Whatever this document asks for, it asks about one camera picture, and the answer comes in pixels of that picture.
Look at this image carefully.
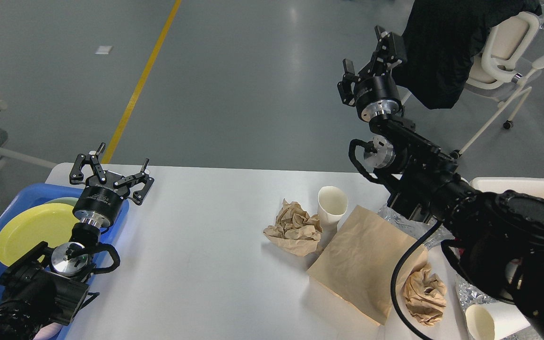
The black jacket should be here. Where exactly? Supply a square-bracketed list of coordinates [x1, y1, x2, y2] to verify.
[391, 0, 542, 110]

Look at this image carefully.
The pink ribbed mug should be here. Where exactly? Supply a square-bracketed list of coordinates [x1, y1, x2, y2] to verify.
[33, 323, 63, 340]

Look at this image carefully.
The white paper cup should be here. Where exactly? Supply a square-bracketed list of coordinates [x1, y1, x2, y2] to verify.
[466, 302, 530, 340]
[317, 186, 349, 231]

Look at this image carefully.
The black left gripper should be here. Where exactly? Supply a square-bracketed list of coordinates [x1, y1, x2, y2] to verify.
[69, 143, 155, 228]

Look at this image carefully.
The cream plastic bin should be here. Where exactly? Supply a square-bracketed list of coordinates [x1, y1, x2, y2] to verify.
[470, 177, 544, 199]

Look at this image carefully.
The crumpled clear plastic wrap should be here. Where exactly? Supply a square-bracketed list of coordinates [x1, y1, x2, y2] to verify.
[377, 206, 454, 249]

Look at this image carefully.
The pale green plate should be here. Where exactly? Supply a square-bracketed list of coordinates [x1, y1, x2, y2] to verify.
[45, 196, 78, 206]

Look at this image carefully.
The brown paper ball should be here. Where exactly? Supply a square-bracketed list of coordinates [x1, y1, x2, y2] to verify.
[402, 263, 447, 327]
[263, 199, 323, 257]

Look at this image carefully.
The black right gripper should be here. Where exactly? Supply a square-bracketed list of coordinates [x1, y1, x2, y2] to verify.
[337, 25, 408, 122]

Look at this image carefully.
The brown paper bag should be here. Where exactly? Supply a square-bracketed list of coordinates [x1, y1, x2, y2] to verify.
[308, 206, 416, 325]

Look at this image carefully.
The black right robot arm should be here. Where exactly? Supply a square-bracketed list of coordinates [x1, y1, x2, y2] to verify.
[337, 25, 544, 340]

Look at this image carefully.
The white office chair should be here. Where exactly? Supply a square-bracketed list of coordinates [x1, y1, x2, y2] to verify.
[450, 12, 544, 159]

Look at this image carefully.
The yellow plastic plate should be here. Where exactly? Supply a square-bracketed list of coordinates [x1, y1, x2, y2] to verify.
[0, 203, 78, 266]

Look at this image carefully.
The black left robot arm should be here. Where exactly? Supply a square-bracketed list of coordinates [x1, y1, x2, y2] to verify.
[0, 144, 154, 340]

